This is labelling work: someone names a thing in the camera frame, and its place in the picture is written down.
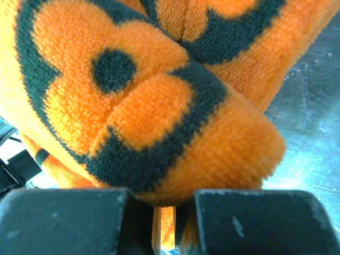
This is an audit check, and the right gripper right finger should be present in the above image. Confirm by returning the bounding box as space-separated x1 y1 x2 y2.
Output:
175 189 336 255

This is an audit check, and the orange patterned pillowcase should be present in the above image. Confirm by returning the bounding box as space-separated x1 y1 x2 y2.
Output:
1 1 339 248

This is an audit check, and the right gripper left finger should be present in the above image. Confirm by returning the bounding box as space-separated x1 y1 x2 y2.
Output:
1 189 154 254

